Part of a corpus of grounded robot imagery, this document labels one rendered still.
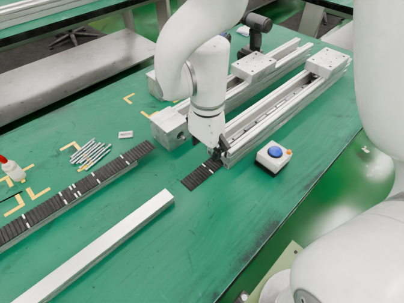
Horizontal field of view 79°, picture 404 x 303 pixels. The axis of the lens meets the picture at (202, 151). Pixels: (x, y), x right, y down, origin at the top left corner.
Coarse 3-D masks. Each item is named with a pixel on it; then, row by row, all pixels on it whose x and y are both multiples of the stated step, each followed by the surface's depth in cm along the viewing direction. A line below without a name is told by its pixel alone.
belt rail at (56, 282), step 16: (160, 192) 71; (144, 208) 68; (160, 208) 68; (128, 224) 65; (144, 224) 67; (96, 240) 62; (112, 240) 62; (80, 256) 59; (96, 256) 59; (64, 272) 57; (80, 272) 59; (32, 288) 55; (48, 288) 55; (64, 288) 57
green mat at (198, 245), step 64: (64, 128) 93; (128, 128) 93; (320, 128) 93; (0, 192) 74; (128, 192) 74; (192, 192) 74; (256, 192) 74; (0, 256) 62; (64, 256) 62; (128, 256) 62; (192, 256) 62
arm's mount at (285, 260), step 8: (288, 248) 61; (296, 248) 61; (280, 256) 60; (288, 256) 60; (296, 256) 60; (280, 264) 59; (288, 264) 59; (272, 272) 57; (264, 280) 56; (256, 288) 55; (256, 296) 54
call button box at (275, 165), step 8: (272, 144) 79; (264, 152) 77; (256, 160) 79; (264, 160) 76; (272, 160) 75; (280, 160) 75; (288, 160) 78; (264, 168) 79; (272, 168) 75; (280, 168) 76; (272, 176) 78
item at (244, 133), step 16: (304, 80) 103; (320, 80) 98; (336, 80) 111; (272, 96) 91; (288, 96) 96; (304, 96) 92; (256, 112) 88; (272, 112) 86; (288, 112) 89; (240, 128) 86; (256, 128) 80; (272, 128) 88; (240, 144) 76; (256, 144) 85; (224, 160) 79
